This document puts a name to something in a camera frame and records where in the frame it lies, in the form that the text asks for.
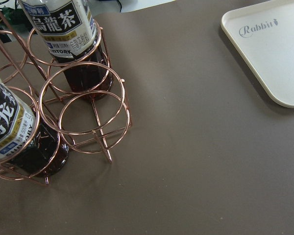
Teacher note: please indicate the tea bottle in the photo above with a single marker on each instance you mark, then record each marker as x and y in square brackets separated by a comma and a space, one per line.
[68, 29]
[35, 147]

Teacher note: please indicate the cream rabbit tray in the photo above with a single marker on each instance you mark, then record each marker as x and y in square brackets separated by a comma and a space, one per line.
[263, 34]

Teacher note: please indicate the copper wire bottle rack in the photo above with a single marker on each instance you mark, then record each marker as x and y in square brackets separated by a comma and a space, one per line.
[89, 126]

